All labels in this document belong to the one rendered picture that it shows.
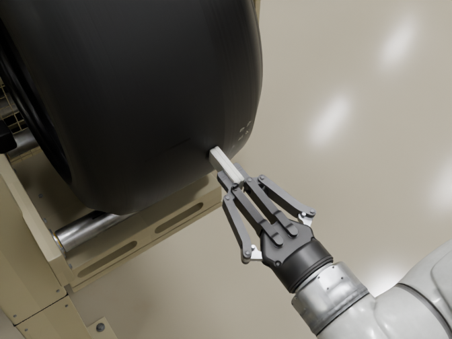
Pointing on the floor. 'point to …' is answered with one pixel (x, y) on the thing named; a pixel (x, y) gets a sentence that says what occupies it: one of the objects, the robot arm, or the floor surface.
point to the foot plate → (101, 330)
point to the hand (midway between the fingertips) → (226, 169)
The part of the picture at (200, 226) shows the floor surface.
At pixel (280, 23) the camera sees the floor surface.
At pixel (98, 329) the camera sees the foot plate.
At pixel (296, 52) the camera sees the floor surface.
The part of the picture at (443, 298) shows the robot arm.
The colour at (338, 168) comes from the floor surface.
